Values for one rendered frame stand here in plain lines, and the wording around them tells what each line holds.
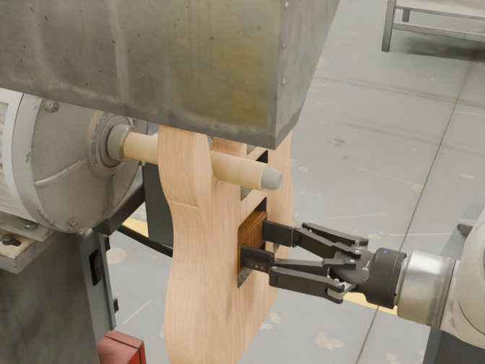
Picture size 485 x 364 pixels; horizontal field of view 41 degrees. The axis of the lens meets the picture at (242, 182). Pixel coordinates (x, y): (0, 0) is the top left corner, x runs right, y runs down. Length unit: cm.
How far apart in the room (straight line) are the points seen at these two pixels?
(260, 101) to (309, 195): 243
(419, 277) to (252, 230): 23
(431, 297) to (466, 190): 233
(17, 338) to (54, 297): 9
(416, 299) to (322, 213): 203
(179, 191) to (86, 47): 21
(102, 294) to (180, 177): 65
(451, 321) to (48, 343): 66
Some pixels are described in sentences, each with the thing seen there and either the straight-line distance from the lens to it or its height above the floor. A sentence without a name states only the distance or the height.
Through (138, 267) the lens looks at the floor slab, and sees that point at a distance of 255.
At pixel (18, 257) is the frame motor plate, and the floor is 112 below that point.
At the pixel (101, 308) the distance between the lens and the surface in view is 133.
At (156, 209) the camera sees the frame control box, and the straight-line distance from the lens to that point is 112.
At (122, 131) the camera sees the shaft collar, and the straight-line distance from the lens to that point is 79.
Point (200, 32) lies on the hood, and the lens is 50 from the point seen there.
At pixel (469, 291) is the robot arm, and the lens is 67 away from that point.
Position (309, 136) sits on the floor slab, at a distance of 340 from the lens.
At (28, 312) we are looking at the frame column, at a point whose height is 93.
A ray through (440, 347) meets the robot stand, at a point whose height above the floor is 43.
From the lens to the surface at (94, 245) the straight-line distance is 123.
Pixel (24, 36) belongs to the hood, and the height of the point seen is 144.
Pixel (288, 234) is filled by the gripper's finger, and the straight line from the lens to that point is 91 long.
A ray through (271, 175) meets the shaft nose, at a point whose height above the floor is 126.
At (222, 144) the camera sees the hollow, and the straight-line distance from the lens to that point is 81.
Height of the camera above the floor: 165
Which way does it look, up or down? 33 degrees down
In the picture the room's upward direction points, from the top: straight up
